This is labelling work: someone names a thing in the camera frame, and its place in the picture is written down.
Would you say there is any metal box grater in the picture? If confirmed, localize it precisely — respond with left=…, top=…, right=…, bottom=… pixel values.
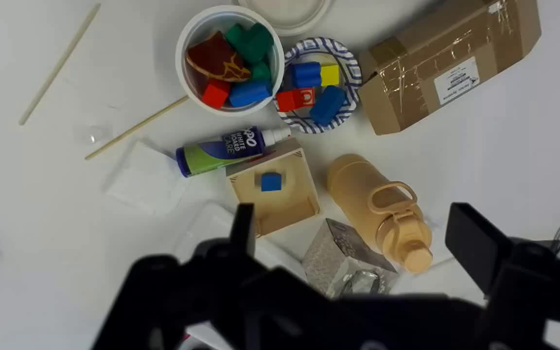
left=300, top=217, right=403, bottom=299

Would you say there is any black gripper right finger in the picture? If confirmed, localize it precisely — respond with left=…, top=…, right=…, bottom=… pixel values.
left=444, top=202, right=516, bottom=297

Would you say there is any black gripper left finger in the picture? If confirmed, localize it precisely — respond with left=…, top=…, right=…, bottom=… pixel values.
left=228, top=202, right=257, bottom=258

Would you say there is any thin wooden stick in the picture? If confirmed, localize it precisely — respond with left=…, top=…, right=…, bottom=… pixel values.
left=84, top=93, right=191, bottom=161
left=18, top=2, right=103, bottom=126

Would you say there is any white bowl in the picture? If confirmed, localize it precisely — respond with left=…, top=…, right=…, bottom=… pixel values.
left=173, top=4, right=288, bottom=116

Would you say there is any brown cardboard box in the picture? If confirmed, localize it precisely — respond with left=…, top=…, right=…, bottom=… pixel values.
left=358, top=0, right=545, bottom=136

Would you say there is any yellow block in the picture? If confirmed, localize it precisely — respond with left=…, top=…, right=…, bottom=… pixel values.
left=319, top=62, right=343, bottom=89

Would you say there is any dark red wooden block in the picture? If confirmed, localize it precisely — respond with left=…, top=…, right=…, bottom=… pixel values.
left=185, top=31, right=251, bottom=85

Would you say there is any blue patterned paper plate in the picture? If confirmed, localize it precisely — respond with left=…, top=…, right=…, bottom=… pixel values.
left=273, top=35, right=364, bottom=136

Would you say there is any green block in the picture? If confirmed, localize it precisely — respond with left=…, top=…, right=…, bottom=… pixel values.
left=222, top=21, right=277, bottom=68

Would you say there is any blue block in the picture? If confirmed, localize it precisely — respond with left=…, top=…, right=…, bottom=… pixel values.
left=290, top=60, right=323, bottom=91
left=310, top=85, right=350, bottom=128
left=228, top=79, right=275, bottom=109

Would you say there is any small blue cube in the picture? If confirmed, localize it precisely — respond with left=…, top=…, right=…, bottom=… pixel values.
left=259, top=171, right=284, bottom=194

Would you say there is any blue green marker bottle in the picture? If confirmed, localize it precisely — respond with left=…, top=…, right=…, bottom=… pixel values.
left=173, top=124, right=294, bottom=179

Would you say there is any yellow mustard bottle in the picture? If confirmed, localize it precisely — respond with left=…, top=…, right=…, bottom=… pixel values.
left=325, top=151, right=436, bottom=276

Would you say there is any open wooden box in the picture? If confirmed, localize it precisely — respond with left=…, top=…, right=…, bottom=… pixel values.
left=226, top=146, right=325, bottom=239

